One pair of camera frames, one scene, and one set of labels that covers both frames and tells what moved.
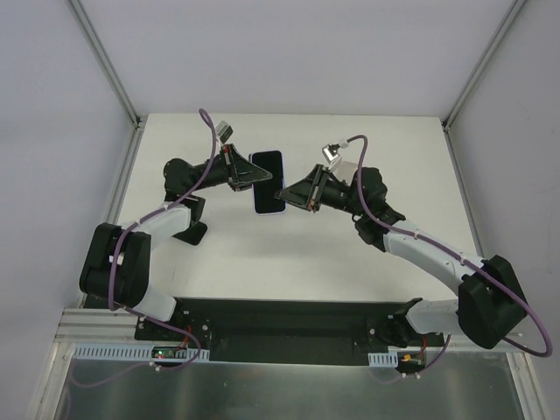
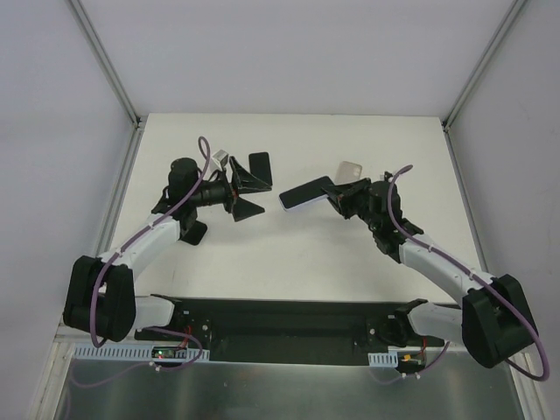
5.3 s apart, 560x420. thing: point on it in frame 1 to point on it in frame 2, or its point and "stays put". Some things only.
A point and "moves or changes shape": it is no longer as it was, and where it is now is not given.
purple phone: x=263 y=192 moves or changes shape
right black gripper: x=318 y=189 to x=350 y=198
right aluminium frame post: x=482 y=64 stays put
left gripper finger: x=244 y=185 to x=243 y=209
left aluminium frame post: x=106 y=62 stays put
